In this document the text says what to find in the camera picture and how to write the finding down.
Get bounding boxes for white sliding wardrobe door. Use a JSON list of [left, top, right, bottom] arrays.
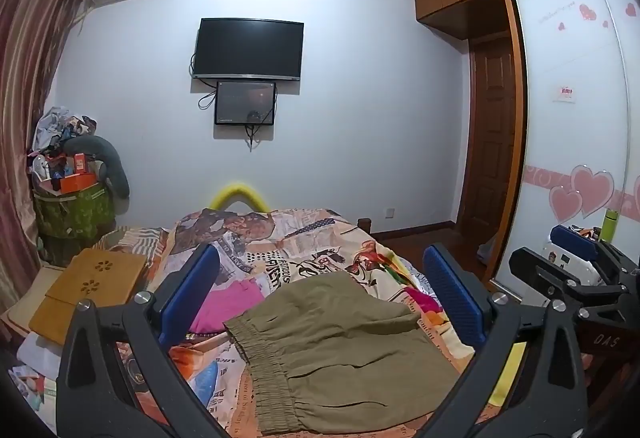
[[504, 0, 639, 281]]

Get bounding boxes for orange box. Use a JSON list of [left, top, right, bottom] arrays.
[[60, 172, 98, 194]]

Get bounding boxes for brown wooden room door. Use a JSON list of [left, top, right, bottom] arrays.
[[459, 35, 515, 243]]

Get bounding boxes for black wall television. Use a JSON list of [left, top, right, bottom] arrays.
[[191, 18, 304, 80]]

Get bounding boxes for yellow bed footboard rail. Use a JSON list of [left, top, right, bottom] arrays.
[[208, 182, 270, 213]]

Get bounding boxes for small black wall monitor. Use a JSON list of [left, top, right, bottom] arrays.
[[214, 80, 277, 126]]

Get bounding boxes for striped maroon curtain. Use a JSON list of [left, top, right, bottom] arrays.
[[1, 0, 84, 309]]

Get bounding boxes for wooden folding lap desk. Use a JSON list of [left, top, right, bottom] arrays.
[[29, 248, 145, 346]]

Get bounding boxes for olive green pants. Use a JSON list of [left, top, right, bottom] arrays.
[[226, 271, 459, 435]]

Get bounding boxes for green bottle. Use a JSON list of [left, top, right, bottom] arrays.
[[600, 208, 620, 243]]

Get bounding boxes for newspaper print bed quilt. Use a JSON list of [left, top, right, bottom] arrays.
[[95, 208, 473, 437]]

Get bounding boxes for pink shorts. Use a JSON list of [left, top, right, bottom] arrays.
[[190, 279, 264, 334]]

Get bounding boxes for colourful fleece blanket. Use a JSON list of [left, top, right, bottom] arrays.
[[392, 256, 450, 333]]

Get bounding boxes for green storage basket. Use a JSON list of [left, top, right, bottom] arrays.
[[34, 182, 116, 267]]

